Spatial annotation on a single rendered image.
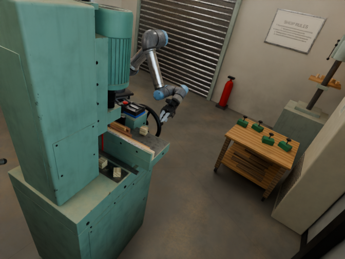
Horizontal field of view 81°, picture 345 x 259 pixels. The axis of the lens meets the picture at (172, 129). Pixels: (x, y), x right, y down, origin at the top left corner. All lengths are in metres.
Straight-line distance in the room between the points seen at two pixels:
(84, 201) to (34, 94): 0.51
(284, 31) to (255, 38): 0.41
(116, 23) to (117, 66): 0.16
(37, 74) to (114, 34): 0.34
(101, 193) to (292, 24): 3.32
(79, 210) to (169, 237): 1.01
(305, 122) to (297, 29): 1.42
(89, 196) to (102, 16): 0.72
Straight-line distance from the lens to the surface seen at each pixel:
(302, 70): 3.67
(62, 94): 0.71
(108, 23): 0.85
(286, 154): 2.25
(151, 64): 1.49
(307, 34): 3.61
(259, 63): 3.74
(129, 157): 1.06
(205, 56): 4.01
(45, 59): 0.65
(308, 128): 2.87
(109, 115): 1.03
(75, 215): 0.95
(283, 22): 3.65
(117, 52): 0.88
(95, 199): 0.98
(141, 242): 1.78
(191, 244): 1.84
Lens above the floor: 1.59
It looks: 33 degrees down
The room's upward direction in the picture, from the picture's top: 13 degrees clockwise
